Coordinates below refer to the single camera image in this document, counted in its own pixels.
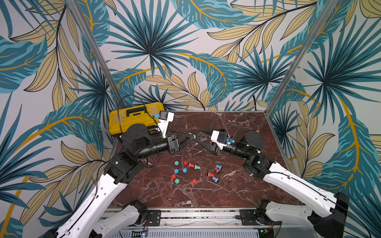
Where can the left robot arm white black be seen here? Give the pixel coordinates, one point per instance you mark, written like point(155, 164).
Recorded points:
point(118, 173)

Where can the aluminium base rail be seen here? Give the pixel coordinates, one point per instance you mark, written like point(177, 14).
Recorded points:
point(205, 223)

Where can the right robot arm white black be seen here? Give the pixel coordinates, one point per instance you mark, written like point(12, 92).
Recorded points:
point(321, 210)

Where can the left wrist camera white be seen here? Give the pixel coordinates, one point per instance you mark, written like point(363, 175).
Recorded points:
point(164, 118)

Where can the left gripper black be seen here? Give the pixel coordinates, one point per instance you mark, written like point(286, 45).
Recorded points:
point(173, 143)

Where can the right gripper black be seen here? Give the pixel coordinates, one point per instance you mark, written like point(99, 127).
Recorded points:
point(216, 148)

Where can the yellow black toolbox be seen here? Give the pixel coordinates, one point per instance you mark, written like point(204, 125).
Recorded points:
point(121, 119)

